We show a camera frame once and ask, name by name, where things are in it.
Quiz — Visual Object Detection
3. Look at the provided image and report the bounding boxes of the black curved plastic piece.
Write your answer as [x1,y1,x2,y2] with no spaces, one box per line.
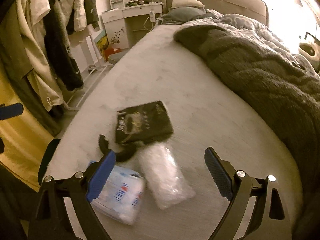
[98,134,145,163]

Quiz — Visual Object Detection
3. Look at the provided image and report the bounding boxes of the blue wet wipes pack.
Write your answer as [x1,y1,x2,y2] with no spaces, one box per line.
[90,165,145,225]

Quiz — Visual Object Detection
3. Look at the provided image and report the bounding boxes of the bubble wrap bundle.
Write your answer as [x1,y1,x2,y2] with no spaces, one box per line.
[137,142,195,210]

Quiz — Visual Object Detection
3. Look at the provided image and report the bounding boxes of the black snack packet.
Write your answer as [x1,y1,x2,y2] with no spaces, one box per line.
[115,101,174,145]

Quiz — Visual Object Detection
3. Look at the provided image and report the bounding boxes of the black plastic trash bin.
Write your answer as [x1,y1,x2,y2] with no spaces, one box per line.
[37,138,61,185]

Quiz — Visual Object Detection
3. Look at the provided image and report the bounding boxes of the olive green jacket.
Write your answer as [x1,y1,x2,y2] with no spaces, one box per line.
[1,0,61,136]

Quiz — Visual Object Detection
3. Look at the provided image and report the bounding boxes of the cream hanging trousers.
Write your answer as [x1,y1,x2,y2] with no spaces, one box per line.
[16,0,63,111]

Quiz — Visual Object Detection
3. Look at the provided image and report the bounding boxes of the grey bed with mattress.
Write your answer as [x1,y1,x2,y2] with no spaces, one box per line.
[47,25,302,239]

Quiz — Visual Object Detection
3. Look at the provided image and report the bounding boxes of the black hanging garment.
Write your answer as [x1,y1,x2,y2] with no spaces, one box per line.
[43,0,84,91]

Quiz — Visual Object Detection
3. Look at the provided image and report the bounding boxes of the white rolling clothes rack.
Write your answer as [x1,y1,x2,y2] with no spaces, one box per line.
[64,34,113,111]

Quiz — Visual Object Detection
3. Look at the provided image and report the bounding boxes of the dark grey fluffy blanket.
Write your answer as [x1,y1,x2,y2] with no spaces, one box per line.
[174,23,319,203]

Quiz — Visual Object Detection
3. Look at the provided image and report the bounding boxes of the grey round floor cushion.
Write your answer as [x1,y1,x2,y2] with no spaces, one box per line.
[108,49,129,65]

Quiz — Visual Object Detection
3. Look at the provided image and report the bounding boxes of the colourful picture board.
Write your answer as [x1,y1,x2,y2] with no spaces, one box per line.
[94,29,109,62]

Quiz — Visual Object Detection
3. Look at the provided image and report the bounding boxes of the blue patterned duvet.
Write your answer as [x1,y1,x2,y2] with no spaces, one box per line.
[175,9,318,75]

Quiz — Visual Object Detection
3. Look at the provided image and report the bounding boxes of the white dressing table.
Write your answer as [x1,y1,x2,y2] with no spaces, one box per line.
[101,0,163,50]

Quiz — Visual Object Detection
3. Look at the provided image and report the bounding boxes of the grey-blue pillow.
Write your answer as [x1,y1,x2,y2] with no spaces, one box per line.
[157,7,206,25]

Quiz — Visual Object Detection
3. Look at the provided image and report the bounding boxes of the cream pillow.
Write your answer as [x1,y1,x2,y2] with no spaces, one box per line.
[171,0,204,9]

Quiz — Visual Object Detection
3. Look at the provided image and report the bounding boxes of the white charger with cable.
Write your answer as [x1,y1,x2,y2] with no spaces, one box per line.
[143,10,156,31]

